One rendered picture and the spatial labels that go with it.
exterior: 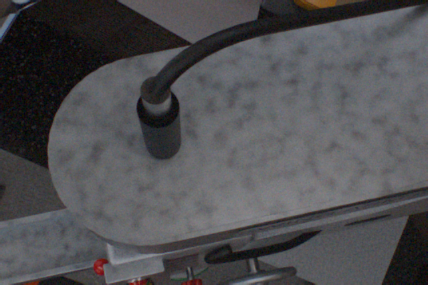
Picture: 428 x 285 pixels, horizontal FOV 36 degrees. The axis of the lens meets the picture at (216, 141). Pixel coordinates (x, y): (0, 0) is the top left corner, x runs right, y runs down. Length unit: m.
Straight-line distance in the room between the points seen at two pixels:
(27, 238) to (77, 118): 0.65
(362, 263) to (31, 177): 0.84
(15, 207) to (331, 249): 0.81
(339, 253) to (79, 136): 1.00
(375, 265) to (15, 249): 0.83
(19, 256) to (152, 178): 0.68
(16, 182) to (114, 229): 1.02
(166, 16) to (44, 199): 1.23
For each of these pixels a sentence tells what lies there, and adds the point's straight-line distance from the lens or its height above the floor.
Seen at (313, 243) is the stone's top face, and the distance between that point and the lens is 1.61.
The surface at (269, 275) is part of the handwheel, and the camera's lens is 1.14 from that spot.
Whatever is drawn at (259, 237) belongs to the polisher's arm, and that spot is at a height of 1.42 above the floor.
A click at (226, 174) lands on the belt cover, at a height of 1.74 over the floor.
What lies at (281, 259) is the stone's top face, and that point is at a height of 0.87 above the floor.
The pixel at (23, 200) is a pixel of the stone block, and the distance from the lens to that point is 1.74.
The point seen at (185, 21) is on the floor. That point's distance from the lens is 2.70.
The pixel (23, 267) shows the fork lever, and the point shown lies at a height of 1.12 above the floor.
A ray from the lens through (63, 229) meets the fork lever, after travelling 1.36.
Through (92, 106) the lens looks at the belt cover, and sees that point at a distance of 0.75.
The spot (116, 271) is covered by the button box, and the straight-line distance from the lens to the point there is 0.90.
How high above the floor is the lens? 2.44
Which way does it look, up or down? 75 degrees down
